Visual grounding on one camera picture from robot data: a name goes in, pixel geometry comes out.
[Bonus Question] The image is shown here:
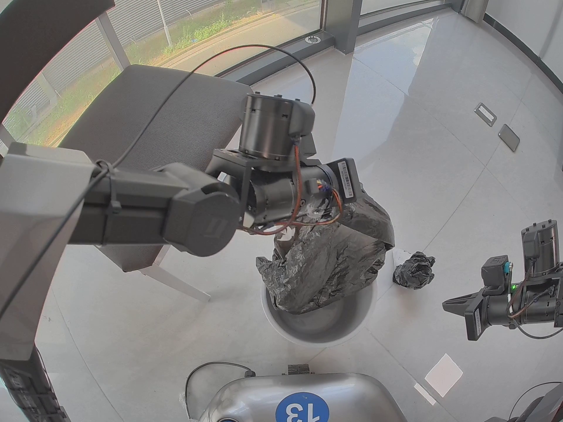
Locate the black cable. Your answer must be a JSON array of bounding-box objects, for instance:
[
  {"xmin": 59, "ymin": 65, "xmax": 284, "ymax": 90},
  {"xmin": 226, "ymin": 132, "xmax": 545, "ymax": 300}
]
[
  {"xmin": 0, "ymin": 44, "xmax": 317, "ymax": 311},
  {"xmin": 512, "ymin": 321, "xmax": 563, "ymax": 340},
  {"xmin": 184, "ymin": 361, "xmax": 257, "ymax": 421},
  {"xmin": 509, "ymin": 381, "xmax": 563, "ymax": 418}
]

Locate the grey chair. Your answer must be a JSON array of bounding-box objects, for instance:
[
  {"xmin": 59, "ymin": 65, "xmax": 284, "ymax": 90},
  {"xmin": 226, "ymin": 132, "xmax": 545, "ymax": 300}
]
[{"xmin": 0, "ymin": 0, "xmax": 252, "ymax": 303}]

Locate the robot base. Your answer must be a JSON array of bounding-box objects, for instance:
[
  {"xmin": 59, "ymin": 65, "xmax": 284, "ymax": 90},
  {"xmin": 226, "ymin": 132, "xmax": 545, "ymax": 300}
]
[{"xmin": 203, "ymin": 364, "xmax": 409, "ymax": 422}]

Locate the black plastic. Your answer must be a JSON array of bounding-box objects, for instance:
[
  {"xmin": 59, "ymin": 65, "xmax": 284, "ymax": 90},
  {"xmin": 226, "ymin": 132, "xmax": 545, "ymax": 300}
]
[{"xmin": 392, "ymin": 251, "xmax": 436, "ymax": 290}]

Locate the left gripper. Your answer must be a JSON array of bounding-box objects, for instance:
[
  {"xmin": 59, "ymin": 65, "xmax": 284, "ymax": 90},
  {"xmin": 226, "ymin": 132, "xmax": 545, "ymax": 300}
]
[{"xmin": 247, "ymin": 158, "xmax": 359, "ymax": 231}]

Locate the black plastic bag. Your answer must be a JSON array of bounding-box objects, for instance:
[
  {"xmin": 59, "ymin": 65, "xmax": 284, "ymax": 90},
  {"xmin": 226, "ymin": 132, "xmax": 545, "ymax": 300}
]
[{"xmin": 256, "ymin": 182, "xmax": 395, "ymax": 315}]

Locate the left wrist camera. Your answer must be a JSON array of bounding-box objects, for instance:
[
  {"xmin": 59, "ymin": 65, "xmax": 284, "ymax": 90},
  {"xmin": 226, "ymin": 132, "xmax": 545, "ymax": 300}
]
[{"xmin": 300, "ymin": 132, "xmax": 318, "ymax": 159}]

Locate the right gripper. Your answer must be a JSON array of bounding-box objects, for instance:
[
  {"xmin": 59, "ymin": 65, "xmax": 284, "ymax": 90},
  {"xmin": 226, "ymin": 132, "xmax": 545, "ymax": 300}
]
[{"xmin": 442, "ymin": 282, "xmax": 563, "ymax": 341}]

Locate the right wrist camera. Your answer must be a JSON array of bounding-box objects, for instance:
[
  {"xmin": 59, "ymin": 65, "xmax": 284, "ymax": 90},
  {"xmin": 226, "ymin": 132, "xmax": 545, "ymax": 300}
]
[{"xmin": 481, "ymin": 255, "xmax": 514, "ymax": 298}]

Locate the white trash bin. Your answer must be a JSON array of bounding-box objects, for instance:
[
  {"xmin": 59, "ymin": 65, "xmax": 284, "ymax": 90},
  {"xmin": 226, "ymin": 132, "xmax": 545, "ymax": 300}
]
[{"xmin": 260, "ymin": 275, "xmax": 379, "ymax": 347}]

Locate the window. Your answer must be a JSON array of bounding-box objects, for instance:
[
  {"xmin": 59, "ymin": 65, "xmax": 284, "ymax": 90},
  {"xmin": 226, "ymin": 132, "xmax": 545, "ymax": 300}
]
[{"xmin": 0, "ymin": 0, "xmax": 495, "ymax": 157}]

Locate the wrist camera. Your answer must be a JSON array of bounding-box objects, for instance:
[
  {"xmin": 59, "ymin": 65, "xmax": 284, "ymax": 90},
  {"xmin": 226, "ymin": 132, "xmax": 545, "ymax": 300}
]
[
  {"xmin": 300, "ymin": 132, "xmax": 318, "ymax": 159},
  {"xmin": 481, "ymin": 255, "xmax": 514, "ymax": 298}
]

